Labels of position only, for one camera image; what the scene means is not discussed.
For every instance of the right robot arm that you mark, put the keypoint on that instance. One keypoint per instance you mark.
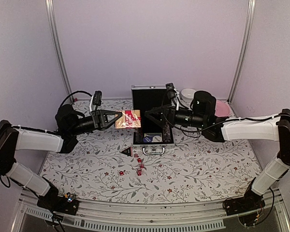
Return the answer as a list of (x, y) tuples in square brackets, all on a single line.
[(201, 116)]

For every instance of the triangular all in button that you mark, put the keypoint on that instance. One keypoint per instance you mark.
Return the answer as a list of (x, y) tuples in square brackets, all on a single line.
[(127, 151)]

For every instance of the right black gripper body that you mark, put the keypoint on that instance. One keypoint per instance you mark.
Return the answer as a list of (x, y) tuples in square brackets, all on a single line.
[(171, 120)]

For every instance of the white dealer chip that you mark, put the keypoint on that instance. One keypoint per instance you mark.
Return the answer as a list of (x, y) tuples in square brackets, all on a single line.
[(156, 139)]

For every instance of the aluminium frame post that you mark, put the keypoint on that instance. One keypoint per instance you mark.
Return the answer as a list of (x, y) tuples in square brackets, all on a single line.
[(55, 37), (243, 49)]

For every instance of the right poker chip row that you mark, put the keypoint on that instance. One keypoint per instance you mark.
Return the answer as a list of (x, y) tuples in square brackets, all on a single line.
[(167, 134)]

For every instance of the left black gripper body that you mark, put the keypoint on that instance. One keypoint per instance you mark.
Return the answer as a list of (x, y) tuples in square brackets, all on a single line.
[(97, 119)]

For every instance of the blue small blind chip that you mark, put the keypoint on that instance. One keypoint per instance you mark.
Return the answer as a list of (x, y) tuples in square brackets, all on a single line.
[(147, 139)]

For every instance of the floral table cloth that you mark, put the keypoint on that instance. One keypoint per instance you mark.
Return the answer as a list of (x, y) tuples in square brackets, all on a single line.
[(194, 170)]

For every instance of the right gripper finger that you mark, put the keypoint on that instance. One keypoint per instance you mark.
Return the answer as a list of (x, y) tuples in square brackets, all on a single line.
[(157, 120), (156, 111)]

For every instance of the blue playing card deck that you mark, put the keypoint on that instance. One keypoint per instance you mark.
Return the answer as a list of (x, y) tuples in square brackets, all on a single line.
[(152, 134)]

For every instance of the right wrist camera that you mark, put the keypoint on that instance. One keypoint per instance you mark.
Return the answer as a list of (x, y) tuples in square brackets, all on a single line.
[(172, 94)]

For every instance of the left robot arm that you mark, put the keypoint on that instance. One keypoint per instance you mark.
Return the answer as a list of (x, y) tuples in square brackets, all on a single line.
[(71, 123)]

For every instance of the right aluminium frame post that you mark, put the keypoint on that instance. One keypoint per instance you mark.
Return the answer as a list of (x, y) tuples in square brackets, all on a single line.
[(243, 49)]

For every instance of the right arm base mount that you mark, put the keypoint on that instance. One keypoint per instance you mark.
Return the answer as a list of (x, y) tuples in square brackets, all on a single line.
[(250, 201)]

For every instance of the aluminium poker case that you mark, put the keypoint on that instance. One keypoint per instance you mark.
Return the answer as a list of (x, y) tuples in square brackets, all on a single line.
[(146, 97)]

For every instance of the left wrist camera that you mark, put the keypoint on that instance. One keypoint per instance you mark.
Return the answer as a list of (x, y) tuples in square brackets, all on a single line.
[(95, 102)]

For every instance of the left aluminium frame post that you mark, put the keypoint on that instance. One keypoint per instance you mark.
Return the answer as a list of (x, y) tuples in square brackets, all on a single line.
[(55, 37)]

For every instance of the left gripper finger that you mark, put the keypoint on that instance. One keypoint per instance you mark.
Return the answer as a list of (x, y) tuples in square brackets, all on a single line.
[(109, 120), (108, 112)]

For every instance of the pink plate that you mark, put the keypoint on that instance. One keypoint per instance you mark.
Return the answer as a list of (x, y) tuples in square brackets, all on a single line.
[(222, 109)]

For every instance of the white bowl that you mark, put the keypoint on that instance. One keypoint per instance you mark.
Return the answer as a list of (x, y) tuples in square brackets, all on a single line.
[(187, 94)]

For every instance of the red playing card deck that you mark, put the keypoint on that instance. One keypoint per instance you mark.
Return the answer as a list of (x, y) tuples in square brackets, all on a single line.
[(131, 119)]

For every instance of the front aluminium rail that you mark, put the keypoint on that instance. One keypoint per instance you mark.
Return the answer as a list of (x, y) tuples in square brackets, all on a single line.
[(96, 216)]

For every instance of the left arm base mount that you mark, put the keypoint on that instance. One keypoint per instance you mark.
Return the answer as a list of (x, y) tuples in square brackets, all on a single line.
[(67, 204)]

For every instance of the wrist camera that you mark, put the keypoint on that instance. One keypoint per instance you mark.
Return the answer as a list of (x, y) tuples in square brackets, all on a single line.
[(95, 102), (172, 94)]

